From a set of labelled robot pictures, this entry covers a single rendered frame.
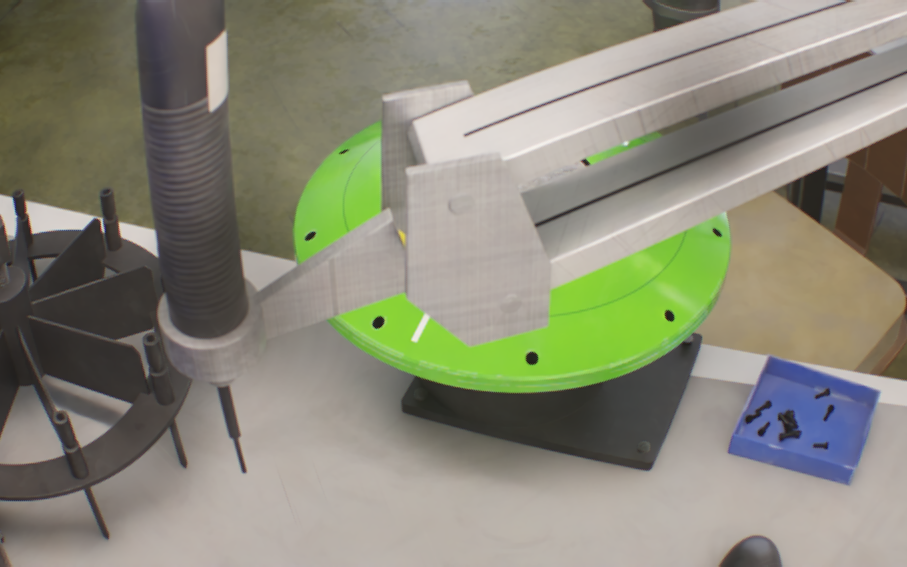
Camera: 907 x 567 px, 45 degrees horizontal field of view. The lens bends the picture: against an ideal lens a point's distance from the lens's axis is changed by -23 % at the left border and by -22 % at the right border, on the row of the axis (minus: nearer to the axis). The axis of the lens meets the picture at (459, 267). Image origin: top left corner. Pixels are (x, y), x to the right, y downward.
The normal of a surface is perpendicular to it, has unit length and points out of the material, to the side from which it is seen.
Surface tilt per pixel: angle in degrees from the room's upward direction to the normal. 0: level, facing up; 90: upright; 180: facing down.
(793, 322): 0
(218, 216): 90
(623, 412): 0
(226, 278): 90
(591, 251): 90
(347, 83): 0
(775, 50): 19
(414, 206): 90
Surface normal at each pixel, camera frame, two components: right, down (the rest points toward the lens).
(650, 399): 0.00, -0.76
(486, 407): -0.35, 0.61
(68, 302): 0.41, 0.54
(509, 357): -0.04, -0.42
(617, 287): 0.18, -0.52
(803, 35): -0.32, -0.67
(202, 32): 0.72, 0.44
